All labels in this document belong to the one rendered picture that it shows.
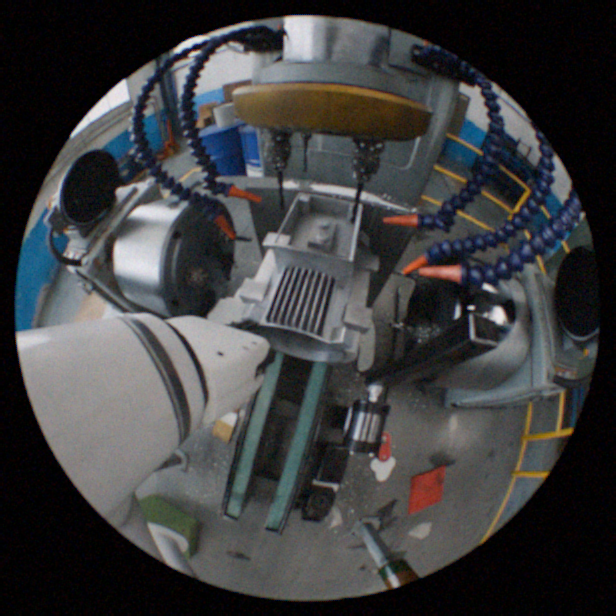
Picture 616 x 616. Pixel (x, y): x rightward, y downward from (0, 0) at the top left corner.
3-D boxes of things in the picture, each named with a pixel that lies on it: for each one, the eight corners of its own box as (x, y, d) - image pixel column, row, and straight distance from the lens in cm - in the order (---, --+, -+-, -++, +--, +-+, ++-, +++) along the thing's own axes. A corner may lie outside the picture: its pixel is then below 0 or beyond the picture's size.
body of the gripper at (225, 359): (117, 393, 20) (187, 360, 27) (216, 458, 15) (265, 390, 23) (112, 303, 17) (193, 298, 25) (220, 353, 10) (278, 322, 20)
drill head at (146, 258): (164, 241, 78) (131, 186, 67) (258, 254, 56) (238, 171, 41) (127, 306, 71) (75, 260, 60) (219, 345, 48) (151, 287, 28)
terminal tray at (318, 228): (298, 223, 40) (297, 192, 35) (356, 236, 39) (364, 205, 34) (275, 276, 32) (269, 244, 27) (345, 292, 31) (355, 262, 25)
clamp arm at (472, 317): (366, 371, 36) (469, 301, 14) (382, 374, 37) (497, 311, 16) (362, 391, 36) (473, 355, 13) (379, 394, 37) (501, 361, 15)
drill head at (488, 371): (373, 280, 53) (411, 199, 37) (490, 317, 73) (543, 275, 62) (357, 383, 44) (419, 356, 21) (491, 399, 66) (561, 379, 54)
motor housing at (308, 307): (283, 267, 52) (275, 205, 39) (360, 286, 51) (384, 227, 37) (253, 345, 45) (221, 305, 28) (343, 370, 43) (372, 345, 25)
